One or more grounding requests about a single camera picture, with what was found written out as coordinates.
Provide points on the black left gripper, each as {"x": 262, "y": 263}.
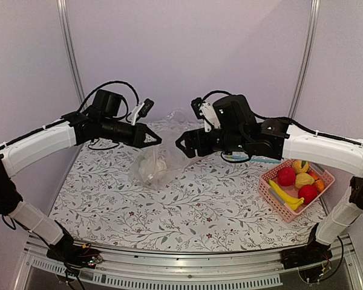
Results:
{"x": 138, "y": 136}

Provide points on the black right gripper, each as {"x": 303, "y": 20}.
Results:
{"x": 201, "y": 148}

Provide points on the clear zip top bag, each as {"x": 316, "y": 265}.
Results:
{"x": 175, "y": 159}

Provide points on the white toy cauliflower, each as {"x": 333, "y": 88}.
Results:
{"x": 152, "y": 169}

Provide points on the yellow toy lemon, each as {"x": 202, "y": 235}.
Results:
{"x": 303, "y": 179}

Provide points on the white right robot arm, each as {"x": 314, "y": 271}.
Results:
{"x": 284, "y": 138}

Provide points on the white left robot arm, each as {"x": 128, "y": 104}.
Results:
{"x": 18, "y": 154}

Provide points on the clear bag at back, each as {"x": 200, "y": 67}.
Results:
{"x": 176, "y": 122}

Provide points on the floral tablecloth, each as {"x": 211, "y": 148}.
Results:
{"x": 210, "y": 206}

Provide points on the pink plastic basket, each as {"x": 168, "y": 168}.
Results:
{"x": 294, "y": 186}

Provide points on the yellow toy banana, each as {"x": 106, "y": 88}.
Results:
{"x": 293, "y": 203}

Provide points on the red toy apple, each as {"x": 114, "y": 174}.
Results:
{"x": 308, "y": 193}

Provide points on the orange toy fruit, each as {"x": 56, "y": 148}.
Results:
{"x": 319, "y": 185}

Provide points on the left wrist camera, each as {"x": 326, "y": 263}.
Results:
{"x": 141, "y": 111}

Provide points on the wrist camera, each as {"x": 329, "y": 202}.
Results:
{"x": 141, "y": 111}
{"x": 205, "y": 111}

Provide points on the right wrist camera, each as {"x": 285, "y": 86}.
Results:
{"x": 205, "y": 111}

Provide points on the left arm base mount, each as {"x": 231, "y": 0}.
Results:
{"x": 72, "y": 252}

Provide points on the aluminium front rail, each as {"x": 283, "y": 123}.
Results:
{"x": 130, "y": 268}

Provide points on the left aluminium post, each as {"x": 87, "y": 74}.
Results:
{"x": 62, "y": 10}

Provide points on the aluminium post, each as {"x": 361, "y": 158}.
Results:
{"x": 62, "y": 10}
{"x": 306, "y": 56}

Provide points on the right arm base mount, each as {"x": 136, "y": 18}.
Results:
{"x": 313, "y": 256}

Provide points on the right aluminium post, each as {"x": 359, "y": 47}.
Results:
{"x": 306, "y": 56}

